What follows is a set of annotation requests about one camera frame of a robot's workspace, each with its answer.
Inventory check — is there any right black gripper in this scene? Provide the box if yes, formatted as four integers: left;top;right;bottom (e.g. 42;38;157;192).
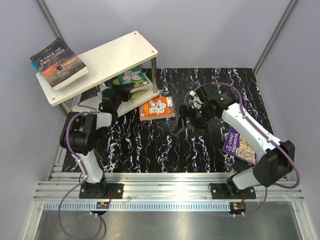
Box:
174;105;216;140

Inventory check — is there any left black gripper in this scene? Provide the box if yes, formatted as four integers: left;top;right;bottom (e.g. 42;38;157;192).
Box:
110;83;135;111

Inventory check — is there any green 65-storey treehouse book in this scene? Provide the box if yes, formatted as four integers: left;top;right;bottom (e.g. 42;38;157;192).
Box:
129;88;151;103

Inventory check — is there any dark green paperback book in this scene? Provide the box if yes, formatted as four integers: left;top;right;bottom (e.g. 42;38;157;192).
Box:
117;66;149;88

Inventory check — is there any light blue paperback book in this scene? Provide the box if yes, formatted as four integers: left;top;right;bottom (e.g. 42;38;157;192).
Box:
130;79;151;93

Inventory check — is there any orange paperback book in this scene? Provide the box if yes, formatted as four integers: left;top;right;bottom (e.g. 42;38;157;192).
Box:
139;96;176;121

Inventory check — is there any purple 52-storey treehouse book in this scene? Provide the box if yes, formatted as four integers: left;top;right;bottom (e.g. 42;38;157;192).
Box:
222;129;258;165

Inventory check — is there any dark tale of two cities book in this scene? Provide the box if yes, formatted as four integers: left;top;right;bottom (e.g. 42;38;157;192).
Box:
30;37;89;91

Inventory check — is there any blue 91-storey treehouse book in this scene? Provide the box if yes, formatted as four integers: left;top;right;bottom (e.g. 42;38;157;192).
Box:
30;61;40;73

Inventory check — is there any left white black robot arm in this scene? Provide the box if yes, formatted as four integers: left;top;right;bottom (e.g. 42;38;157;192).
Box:
59;83;134;199

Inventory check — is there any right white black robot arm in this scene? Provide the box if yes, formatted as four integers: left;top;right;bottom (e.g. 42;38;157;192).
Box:
174;82;300;199

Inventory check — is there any white two-tier metal shelf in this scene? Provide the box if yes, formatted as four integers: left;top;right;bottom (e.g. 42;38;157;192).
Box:
36;31;160;116

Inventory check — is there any black marble pattern mat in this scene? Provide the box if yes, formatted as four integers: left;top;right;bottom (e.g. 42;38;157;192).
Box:
62;67;285;174

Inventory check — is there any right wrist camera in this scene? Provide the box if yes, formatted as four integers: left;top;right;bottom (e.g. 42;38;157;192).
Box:
188;90;202;109

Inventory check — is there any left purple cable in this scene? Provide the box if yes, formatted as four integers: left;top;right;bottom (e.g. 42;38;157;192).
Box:
57;99;109;240

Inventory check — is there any aluminium mounting rail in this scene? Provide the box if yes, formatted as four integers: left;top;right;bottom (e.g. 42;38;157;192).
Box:
33;171;305;202

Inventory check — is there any white slotted cable duct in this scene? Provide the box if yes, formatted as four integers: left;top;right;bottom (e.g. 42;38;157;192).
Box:
44;201;246;213

